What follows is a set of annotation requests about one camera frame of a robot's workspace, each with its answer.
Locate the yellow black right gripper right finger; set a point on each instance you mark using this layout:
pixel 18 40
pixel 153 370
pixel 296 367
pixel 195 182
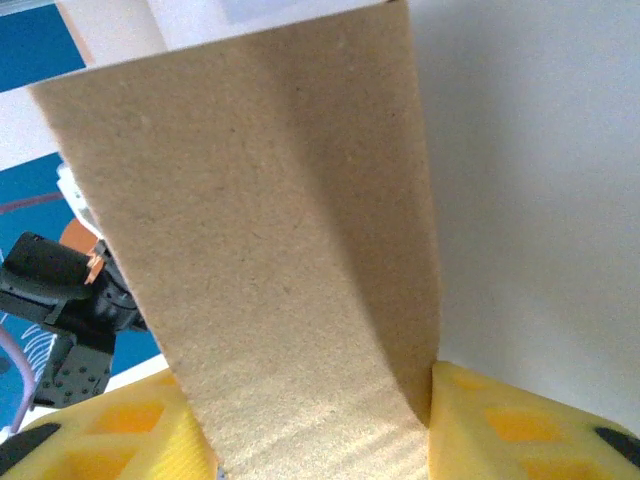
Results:
pixel 525 430

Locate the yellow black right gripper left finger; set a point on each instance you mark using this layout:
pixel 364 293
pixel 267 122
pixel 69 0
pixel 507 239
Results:
pixel 100 440

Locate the brown cardboard box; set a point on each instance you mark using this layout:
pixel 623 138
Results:
pixel 250 250

